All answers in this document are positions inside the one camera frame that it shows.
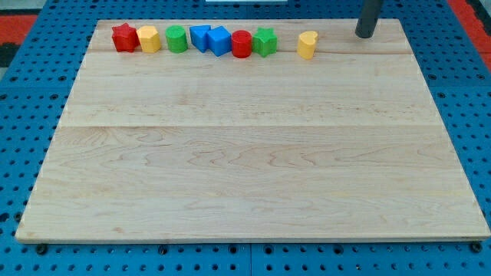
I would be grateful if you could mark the yellow heart block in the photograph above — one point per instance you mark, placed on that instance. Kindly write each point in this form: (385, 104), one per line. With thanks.
(307, 42)

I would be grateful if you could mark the light wooden board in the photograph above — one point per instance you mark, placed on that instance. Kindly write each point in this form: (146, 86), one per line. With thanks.
(348, 146)

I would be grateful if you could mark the green star block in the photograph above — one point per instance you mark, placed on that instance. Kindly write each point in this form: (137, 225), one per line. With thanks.
(264, 42)

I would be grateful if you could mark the red cylinder block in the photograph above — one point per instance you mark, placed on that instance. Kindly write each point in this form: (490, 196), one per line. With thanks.
(241, 44)

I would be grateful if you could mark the blue cube block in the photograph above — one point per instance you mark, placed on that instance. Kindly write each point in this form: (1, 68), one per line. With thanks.
(219, 41)

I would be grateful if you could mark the blue triangle block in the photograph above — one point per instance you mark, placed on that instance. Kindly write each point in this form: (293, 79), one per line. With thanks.
(198, 34)

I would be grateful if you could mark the green cylinder block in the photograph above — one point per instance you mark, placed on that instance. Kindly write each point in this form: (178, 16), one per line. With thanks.
(176, 39)

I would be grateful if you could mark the yellow pentagon block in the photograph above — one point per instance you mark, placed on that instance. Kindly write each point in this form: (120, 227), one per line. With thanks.
(149, 39)

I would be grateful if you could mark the red star block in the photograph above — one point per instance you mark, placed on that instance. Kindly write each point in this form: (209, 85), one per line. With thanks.
(125, 38)

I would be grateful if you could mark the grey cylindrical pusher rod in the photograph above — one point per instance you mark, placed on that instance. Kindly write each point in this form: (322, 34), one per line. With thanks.
(368, 18)

